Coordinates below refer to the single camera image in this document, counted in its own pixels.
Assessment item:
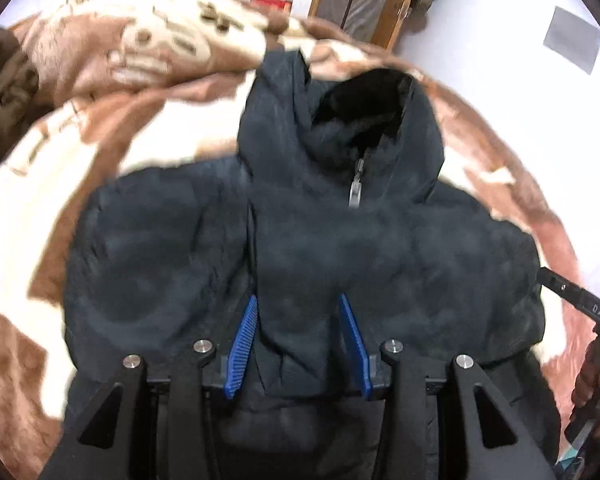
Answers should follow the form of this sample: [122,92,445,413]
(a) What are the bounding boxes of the brown quilted coat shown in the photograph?
[0,27,43,201]

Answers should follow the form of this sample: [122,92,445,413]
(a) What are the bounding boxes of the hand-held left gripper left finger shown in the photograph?
[40,294,259,480]

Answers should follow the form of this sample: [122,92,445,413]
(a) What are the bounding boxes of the black hooded jacket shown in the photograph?
[62,50,563,480]

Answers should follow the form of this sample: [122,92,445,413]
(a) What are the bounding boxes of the grey wall panel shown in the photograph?
[543,6,600,76]

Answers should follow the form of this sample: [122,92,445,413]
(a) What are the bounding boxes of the brown printed blanket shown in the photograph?
[0,0,588,461]

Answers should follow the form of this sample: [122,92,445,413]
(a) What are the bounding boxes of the person's right hand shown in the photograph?
[571,339,600,442]

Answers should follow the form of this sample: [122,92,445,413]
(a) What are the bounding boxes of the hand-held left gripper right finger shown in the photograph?
[339,292,556,480]

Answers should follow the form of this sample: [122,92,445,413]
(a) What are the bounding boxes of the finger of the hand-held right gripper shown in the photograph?
[536,266,588,312]

